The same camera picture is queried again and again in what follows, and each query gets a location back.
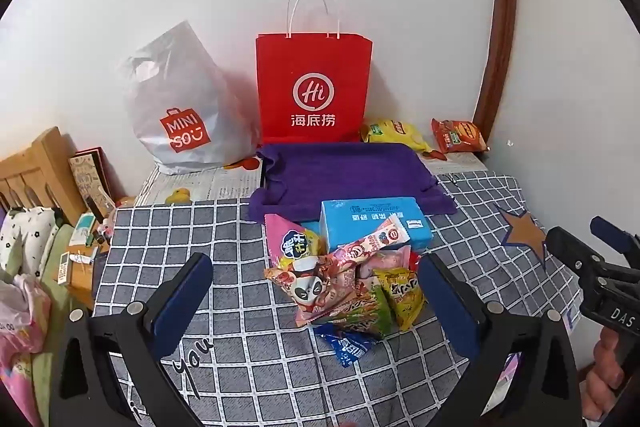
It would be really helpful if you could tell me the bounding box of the blue snack packet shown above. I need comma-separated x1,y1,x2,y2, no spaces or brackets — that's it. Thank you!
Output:
314,324,381,368

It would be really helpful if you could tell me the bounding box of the pink plastic bag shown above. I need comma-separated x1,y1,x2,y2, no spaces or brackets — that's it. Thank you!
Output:
0,274,52,427

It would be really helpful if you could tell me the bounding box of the wooden side table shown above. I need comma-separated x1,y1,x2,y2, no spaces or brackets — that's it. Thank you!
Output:
65,241,111,308

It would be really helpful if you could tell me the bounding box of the grey checked tablecloth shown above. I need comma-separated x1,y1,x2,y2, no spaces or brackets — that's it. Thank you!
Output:
92,172,583,427

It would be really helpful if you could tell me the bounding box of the green snack packet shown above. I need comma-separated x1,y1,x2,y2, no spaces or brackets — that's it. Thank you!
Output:
312,287,396,340

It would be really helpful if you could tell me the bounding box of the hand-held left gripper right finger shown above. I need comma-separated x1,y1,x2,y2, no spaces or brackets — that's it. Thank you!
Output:
417,253,586,427

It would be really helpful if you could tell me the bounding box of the white floral cloth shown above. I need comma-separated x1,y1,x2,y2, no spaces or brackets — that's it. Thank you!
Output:
0,206,58,278

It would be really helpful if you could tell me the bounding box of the brown wooden door frame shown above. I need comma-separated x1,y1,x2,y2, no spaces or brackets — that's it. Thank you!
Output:
472,0,518,138

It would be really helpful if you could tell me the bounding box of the wooden headboard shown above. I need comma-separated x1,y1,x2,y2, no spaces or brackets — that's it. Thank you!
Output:
0,127,83,225

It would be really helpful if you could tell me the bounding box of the pale pink snack packet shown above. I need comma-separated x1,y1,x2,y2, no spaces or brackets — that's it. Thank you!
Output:
357,247,413,280

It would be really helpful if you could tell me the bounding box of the blue tissue pack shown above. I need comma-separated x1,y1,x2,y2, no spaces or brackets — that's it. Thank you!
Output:
320,197,433,255

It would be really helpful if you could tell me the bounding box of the panda print snack packet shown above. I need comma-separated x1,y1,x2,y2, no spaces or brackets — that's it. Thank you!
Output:
264,252,373,328

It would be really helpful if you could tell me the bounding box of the white remote control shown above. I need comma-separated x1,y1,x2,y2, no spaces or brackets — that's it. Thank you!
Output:
52,252,72,286

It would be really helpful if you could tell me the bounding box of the white plastic bag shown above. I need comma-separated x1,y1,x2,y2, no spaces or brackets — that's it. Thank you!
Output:
117,21,261,176

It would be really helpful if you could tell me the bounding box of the teal and white box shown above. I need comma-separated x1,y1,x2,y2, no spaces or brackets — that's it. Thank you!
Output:
70,213,99,249

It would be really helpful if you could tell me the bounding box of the patterned book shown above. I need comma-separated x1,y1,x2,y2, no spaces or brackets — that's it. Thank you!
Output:
68,148,117,212

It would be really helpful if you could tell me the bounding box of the purple cloth-lined tray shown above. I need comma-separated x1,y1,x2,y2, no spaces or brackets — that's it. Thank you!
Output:
248,142,458,225

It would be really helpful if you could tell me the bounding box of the yellow triangular snack packet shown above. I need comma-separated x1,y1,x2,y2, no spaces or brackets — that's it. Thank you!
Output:
375,269,427,332

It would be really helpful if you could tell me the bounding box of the green cloth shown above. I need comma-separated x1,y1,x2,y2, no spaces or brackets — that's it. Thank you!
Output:
30,224,76,427

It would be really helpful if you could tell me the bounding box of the orange chips bag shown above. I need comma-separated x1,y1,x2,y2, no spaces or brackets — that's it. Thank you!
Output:
431,118,490,154

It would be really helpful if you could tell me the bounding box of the yellow chips bag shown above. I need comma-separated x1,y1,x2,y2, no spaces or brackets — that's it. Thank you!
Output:
361,119,436,155

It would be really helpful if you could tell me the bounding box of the red paper bag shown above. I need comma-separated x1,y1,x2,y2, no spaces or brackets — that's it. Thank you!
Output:
255,0,375,145

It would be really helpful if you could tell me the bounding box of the newspaper sheet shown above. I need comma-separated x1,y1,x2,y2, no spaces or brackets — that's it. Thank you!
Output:
422,151,488,176
137,157,266,206

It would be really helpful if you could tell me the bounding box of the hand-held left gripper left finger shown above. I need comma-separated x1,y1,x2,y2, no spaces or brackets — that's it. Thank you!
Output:
50,252,215,427

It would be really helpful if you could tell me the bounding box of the long pink snack bar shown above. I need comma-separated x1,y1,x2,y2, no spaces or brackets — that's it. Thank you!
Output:
327,213,410,268

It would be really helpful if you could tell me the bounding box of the person's right hand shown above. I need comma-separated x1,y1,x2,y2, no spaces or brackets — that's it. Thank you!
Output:
584,326,632,423

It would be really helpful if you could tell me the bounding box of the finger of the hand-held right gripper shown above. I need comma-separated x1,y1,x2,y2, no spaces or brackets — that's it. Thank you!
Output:
544,227,608,295
589,216,640,265

